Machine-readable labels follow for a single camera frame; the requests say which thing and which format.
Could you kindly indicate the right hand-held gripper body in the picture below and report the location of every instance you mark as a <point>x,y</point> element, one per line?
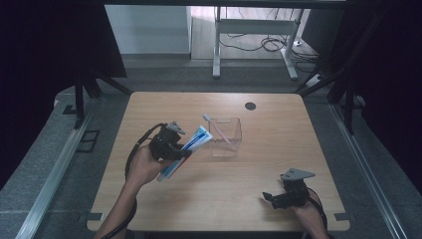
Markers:
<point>293,195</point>

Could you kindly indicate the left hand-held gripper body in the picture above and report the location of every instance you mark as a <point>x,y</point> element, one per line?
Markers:
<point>164,144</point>

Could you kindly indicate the blue and white toothpaste tube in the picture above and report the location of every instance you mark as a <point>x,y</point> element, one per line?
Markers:
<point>192,146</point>

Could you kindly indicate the pink toothbrush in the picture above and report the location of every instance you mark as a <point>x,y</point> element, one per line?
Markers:
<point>217,127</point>

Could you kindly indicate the clear plastic container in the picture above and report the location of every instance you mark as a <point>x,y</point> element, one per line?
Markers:
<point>229,139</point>

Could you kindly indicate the person's right hand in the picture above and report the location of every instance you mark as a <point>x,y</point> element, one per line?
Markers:
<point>307,215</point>

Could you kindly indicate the person's left hand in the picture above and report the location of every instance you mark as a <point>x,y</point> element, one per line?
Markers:
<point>146,167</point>

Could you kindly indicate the black round table grommet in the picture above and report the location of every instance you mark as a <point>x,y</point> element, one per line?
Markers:
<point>250,106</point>

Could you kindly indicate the black metal stand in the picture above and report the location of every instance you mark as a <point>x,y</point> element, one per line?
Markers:
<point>348,99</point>
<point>79,99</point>

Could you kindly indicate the white partition panel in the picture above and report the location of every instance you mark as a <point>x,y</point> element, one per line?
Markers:
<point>149,30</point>

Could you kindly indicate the white power strip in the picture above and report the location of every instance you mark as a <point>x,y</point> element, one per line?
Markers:
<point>314,80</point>

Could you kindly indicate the black curtain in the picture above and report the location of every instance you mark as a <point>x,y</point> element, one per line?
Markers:
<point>391,83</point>
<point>40,66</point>

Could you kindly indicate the aluminium floor rail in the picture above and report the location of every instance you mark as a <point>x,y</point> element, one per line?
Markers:
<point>56,172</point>
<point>365,172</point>

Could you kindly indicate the black square floor frame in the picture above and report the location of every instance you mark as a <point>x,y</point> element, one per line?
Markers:
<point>89,141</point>

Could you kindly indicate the white desk frame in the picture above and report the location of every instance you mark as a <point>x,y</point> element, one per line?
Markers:
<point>255,26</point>

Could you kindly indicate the black overhead frame beam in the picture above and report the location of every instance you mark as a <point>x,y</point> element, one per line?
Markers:
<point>225,3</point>

